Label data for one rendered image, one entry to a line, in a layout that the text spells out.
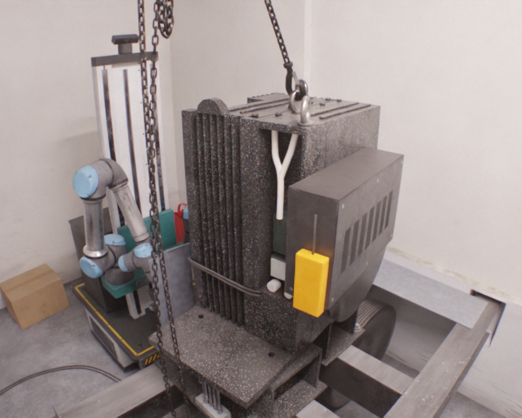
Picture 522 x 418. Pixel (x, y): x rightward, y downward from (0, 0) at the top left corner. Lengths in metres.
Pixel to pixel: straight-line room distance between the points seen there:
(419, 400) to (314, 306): 0.72
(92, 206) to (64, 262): 1.77
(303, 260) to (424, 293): 1.23
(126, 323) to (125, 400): 0.93
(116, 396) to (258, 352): 0.58
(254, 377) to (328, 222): 0.56
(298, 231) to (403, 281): 1.26
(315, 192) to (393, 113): 1.28
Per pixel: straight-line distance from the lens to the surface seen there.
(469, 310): 2.03
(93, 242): 1.76
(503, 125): 1.90
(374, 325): 2.04
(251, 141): 1.02
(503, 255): 2.07
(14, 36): 2.98
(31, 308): 3.06
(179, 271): 1.59
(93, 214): 1.69
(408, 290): 2.05
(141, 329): 2.31
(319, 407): 1.44
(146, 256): 1.61
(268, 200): 1.10
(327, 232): 0.88
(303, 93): 1.06
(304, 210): 0.89
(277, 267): 1.15
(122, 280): 1.97
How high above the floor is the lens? 1.81
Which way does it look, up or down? 24 degrees down
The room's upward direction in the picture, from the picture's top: straight up
